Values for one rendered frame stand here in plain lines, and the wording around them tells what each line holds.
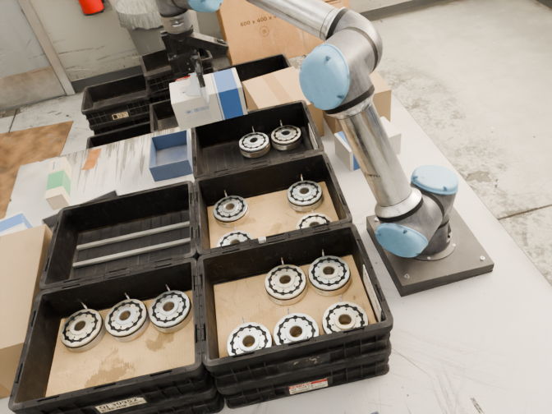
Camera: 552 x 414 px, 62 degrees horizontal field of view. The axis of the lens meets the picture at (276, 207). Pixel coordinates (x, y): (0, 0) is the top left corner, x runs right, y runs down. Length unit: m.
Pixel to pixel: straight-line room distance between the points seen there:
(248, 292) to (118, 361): 0.34
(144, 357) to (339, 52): 0.80
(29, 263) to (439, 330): 1.09
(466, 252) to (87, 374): 1.01
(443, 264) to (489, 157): 1.61
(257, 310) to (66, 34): 3.32
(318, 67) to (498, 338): 0.78
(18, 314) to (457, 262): 1.13
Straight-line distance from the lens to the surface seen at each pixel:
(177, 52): 1.32
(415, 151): 1.74
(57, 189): 1.88
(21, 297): 1.35
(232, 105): 1.35
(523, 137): 3.06
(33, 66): 4.28
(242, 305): 1.17
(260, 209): 1.37
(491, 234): 1.49
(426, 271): 1.30
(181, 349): 1.15
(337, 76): 0.94
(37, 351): 1.23
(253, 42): 3.89
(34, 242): 1.48
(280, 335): 1.07
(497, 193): 2.66
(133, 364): 1.17
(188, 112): 1.35
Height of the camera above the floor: 1.78
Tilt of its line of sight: 44 degrees down
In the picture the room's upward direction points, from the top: 11 degrees counter-clockwise
